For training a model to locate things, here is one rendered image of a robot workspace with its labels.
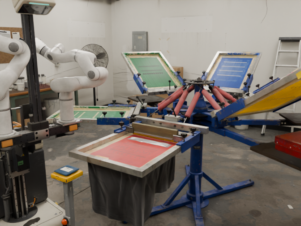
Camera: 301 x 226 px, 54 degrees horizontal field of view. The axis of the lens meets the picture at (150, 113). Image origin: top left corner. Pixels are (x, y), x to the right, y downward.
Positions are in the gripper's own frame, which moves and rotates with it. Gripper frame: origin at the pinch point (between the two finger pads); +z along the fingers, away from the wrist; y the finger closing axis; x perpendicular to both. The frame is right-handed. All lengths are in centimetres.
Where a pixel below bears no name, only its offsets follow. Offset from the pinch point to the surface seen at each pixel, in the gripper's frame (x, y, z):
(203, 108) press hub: 10, -81, -148
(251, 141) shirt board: -17, -31, -184
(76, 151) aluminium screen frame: 25, 39, -75
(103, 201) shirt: 44, 46, -109
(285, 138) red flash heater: -52, 6, -179
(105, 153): 21, 31, -92
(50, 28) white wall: 195, -339, 131
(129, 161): 7, 38, -107
